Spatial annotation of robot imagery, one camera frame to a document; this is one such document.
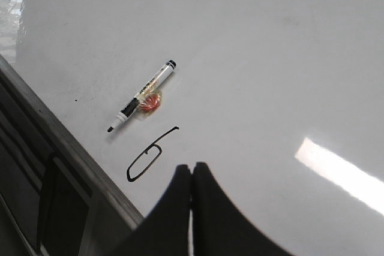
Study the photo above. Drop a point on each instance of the white whiteboard with metal frame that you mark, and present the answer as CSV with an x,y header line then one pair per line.
x,y
283,99

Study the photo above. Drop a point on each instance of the grey base unit with slots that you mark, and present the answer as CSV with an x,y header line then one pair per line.
x,y
59,199

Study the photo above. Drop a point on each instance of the black white whiteboard marker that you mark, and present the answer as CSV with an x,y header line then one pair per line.
x,y
156,80

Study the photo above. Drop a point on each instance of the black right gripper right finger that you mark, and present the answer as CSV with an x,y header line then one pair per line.
x,y
219,228

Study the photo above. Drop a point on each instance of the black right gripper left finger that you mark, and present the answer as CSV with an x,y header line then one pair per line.
x,y
165,230

